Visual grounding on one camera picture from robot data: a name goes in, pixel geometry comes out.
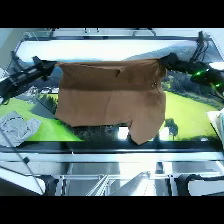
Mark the grey garment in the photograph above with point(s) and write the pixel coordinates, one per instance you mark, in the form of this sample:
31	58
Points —
15	128

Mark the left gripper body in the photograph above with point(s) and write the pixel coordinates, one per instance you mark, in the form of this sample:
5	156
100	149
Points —
42	65

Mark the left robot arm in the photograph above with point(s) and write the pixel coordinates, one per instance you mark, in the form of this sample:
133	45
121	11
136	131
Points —
18	78

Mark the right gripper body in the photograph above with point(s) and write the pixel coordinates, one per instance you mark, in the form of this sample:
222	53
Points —
170	60

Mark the brown T-shirt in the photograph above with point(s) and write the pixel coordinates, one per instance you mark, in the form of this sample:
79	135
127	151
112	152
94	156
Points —
110	96

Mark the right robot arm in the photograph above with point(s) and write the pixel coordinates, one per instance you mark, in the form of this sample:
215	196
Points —
203	74

